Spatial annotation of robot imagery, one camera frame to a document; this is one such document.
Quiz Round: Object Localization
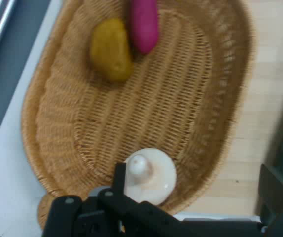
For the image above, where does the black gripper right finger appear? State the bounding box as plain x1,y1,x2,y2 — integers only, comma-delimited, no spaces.
257,164,283,237

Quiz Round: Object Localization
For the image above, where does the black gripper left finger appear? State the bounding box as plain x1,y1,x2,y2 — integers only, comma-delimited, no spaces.
41,162,186,237

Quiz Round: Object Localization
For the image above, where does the yellow orange fruit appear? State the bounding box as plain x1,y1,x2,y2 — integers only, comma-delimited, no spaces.
90,17,134,83

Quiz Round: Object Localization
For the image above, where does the white mushroom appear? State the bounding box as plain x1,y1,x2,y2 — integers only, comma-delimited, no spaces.
123,147,177,206

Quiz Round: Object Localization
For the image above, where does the purple sweet potato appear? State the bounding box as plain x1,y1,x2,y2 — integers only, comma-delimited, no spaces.
129,0,160,55

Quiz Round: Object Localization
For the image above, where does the oval wicker basket with handles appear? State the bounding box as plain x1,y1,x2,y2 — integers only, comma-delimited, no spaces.
20,0,253,232

